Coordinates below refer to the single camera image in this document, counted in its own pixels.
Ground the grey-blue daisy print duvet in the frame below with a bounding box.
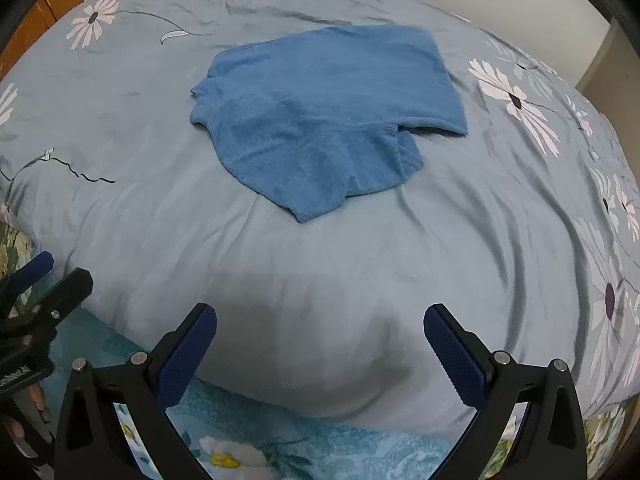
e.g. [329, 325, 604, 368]
[0, 0, 640, 433]

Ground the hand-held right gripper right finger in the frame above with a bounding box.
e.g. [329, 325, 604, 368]
[423, 303, 587, 480]

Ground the blue sweater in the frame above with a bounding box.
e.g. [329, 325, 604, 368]
[189, 24, 469, 224]

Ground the teal floral bedsheet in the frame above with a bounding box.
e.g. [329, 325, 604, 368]
[0, 204, 640, 480]

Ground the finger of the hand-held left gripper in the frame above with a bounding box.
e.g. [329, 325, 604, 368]
[0, 251, 55, 318]
[20, 267, 94, 347]

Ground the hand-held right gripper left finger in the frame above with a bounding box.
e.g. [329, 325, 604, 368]
[54, 303, 218, 480]

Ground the orange wooden headboard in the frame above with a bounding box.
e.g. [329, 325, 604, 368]
[0, 0, 176, 81]

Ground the person's left hand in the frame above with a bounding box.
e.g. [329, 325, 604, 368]
[0, 384, 53, 461]

